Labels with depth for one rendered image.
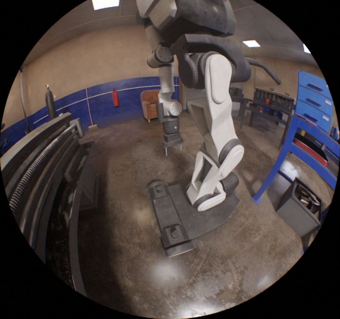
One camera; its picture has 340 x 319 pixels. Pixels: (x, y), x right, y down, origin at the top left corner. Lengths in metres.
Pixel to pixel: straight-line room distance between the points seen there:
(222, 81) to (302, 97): 0.89
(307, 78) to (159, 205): 1.50
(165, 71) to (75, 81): 3.64
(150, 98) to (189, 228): 3.15
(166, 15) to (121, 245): 1.19
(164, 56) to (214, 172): 0.53
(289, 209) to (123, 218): 1.53
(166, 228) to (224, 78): 0.73
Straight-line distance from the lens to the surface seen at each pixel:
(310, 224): 1.42
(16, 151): 0.67
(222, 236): 0.96
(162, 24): 0.39
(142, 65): 3.77
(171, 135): 0.56
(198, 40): 0.33
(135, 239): 0.93
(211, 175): 0.50
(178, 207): 0.79
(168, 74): 0.52
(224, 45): 0.39
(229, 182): 0.77
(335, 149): 0.98
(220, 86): 0.31
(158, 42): 0.56
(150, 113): 2.94
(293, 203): 1.25
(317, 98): 1.13
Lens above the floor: 0.87
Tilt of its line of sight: 31 degrees down
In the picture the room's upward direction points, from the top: 2 degrees counter-clockwise
